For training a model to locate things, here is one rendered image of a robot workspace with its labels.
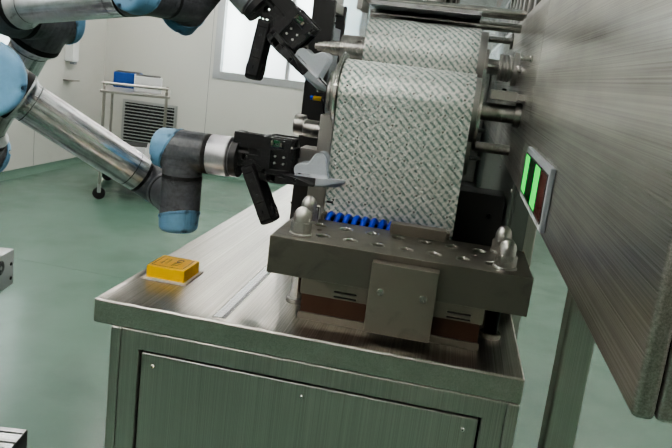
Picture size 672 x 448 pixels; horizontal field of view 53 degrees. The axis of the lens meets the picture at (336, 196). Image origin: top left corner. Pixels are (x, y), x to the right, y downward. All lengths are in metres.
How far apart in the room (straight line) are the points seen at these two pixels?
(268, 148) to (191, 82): 6.11
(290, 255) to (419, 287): 0.20
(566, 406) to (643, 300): 1.09
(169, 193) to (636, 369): 1.01
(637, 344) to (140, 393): 0.89
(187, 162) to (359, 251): 0.40
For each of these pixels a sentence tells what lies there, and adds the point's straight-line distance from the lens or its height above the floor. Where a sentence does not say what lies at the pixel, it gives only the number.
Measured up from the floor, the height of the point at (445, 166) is 1.15.
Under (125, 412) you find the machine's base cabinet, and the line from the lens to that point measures 1.18.
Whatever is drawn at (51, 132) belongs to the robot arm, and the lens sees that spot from 1.33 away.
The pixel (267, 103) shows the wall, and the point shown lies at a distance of 7.03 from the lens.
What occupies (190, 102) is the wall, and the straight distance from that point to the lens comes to 7.31.
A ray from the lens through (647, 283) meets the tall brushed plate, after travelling 0.39.
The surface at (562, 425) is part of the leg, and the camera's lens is 1.49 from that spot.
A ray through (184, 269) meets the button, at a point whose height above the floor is 0.92.
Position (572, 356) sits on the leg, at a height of 0.80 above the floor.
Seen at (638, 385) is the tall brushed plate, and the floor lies 1.16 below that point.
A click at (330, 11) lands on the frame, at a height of 1.41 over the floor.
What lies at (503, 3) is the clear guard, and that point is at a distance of 2.23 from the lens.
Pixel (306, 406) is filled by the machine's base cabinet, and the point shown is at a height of 0.79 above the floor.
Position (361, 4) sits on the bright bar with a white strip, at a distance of 1.49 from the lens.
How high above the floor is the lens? 1.30
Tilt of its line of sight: 11 degrees down
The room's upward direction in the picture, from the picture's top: 7 degrees clockwise
